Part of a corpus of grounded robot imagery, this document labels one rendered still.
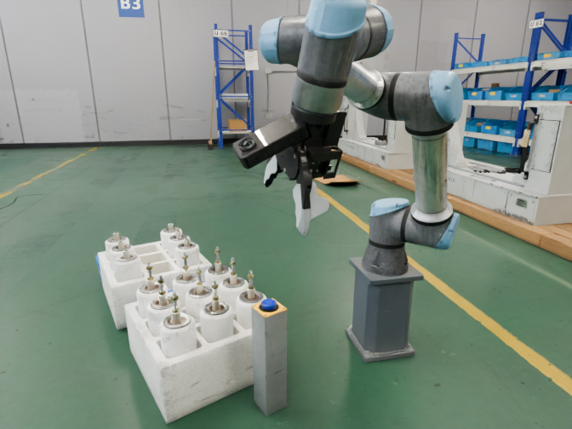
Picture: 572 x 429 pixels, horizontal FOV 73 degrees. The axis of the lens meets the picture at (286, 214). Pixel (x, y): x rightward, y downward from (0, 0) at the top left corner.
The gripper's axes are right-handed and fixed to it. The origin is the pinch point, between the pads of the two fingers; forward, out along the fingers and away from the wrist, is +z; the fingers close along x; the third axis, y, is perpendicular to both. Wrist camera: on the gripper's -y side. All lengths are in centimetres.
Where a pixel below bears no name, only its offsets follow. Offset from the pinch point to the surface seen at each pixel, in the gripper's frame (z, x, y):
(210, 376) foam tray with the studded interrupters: 63, 6, -7
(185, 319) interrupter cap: 51, 19, -11
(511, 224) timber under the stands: 85, 45, 206
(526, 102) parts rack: 105, 256, 549
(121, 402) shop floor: 76, 15, -30
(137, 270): 74, 63, -16
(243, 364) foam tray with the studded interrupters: 64, 7, 4
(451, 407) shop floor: 59, -29, 52
